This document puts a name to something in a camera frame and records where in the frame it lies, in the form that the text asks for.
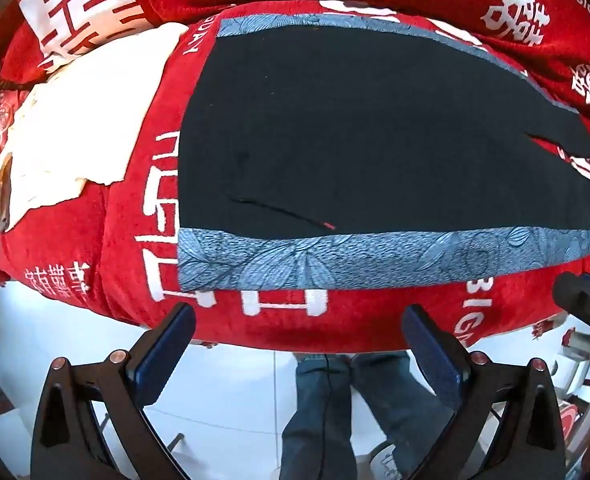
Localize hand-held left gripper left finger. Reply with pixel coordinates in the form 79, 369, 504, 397
29, 302, 197, 480

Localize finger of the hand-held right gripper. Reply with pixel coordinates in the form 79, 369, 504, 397
553, 272, 590, 348

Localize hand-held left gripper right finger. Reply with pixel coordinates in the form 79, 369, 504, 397
401, 304, 568, 480

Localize black pants with grey stripe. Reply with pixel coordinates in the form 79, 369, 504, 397
177, 12, 590, 293

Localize person's right leg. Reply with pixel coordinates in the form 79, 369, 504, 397
350, 352, 458, 461

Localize person's leg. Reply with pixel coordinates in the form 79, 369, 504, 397
279, 354, 356, 480
350, 352, 458, 461

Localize red printed blanket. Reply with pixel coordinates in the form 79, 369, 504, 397
0, 0, 590, 356

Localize white shoe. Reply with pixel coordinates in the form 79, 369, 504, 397
369, 440, 412, 480

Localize person's left leg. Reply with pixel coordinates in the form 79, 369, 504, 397
279, 354, 356, 480

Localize cream cloth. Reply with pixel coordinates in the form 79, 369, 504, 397
0, 22, 188, 233

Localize black cable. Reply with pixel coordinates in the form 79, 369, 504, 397
317, 354, 333, 480

